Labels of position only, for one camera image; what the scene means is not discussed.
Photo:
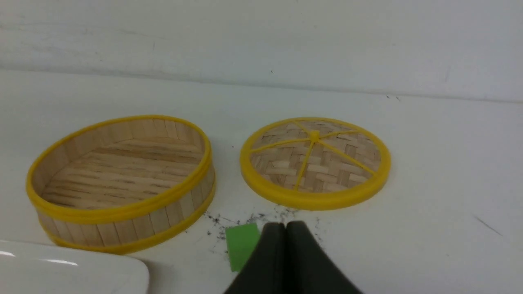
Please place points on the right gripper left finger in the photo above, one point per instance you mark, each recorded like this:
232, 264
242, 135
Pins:
264, 271

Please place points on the white rectangular plate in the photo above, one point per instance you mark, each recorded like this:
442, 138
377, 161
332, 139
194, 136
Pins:
29, 268

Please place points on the bamboo steamer lid yellow rim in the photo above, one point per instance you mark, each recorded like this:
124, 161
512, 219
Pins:
315, 164

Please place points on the green cube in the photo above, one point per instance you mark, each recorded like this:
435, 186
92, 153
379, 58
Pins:
241, 241

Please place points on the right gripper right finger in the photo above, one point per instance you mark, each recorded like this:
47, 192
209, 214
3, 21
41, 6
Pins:
309, 270

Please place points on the bamboo steamer basket yellow rim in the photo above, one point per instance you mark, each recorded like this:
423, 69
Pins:
123, 185

